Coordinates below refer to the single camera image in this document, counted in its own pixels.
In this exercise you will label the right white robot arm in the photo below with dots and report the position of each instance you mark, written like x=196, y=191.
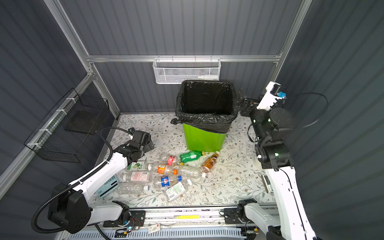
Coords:
x=292, y=223

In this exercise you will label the clear ribbed empty bottle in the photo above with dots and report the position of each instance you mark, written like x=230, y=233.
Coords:
x=132, y=189

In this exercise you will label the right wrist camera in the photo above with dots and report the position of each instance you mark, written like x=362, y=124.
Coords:
x=274, y=93

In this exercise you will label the white tag on rail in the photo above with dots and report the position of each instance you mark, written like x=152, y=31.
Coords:
x=154, y=228

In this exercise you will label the clear bottle white green label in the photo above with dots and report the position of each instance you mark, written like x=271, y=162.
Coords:
x=175, y=191

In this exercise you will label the black bin liner bag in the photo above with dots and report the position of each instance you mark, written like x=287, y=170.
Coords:
x=207, y=105

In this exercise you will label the green plastic waste bin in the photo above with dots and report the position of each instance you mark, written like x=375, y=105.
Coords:
x=200, y=140

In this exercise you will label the grey stapler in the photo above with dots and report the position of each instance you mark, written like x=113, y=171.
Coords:
x=267, y=184

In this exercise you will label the white wire wall basket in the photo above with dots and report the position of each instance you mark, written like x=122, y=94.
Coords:
x=175, y=72

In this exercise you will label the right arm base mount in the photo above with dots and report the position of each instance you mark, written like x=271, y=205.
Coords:
x=232, y=216

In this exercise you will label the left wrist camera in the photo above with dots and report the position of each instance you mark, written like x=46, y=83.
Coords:
x=131, y=131

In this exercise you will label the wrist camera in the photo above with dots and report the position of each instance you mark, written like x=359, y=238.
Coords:
x=274, y=93
x=131, y=131

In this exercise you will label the Pepsi label clear bottle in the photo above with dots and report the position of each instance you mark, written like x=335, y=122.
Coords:
x=163, y=182

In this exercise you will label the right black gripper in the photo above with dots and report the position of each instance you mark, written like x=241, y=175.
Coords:
x=247, y=108

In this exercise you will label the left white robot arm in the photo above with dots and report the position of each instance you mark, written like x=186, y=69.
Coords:
x=69, y=206

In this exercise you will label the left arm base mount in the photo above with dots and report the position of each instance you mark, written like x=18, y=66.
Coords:
x=127, y=219

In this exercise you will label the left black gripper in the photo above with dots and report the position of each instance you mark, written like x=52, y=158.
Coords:
x=148, y=147

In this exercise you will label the clear bottle green lime label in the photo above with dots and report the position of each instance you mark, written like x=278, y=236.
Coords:
x=137, y=166

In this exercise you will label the brown Nescafe bottle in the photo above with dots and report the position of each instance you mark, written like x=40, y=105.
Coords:
x=209, y=163

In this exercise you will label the green bottle yellow cap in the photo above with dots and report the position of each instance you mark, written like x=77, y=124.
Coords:
x=191, y=156

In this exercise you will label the clear bottle pink label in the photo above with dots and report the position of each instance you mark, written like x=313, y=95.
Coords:
x=136, y=177

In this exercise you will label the black wire wall basket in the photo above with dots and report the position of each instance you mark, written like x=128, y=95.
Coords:
x=67, y=135

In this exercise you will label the clear bottle red label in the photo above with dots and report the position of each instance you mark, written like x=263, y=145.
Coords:
x=169, y=159

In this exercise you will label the clear bottle orange cap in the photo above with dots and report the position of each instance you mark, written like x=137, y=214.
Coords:
x=162, y=169

